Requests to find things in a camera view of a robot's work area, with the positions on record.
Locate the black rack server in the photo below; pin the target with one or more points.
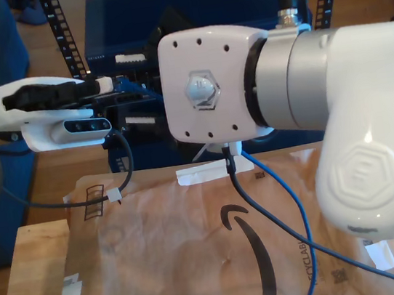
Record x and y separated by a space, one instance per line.
127 97

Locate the dark blue base box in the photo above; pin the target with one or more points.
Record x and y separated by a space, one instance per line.
154 155

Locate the long white tape strip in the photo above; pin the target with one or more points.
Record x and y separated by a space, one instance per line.
201 174

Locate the blue slipper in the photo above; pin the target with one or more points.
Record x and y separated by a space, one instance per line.
32 16

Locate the brown packing paper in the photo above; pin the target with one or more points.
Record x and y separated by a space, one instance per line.
160 251

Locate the short white tape strip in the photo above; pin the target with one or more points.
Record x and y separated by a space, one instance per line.
381 257

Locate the blue network switch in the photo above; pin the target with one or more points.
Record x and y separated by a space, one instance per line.
120 22

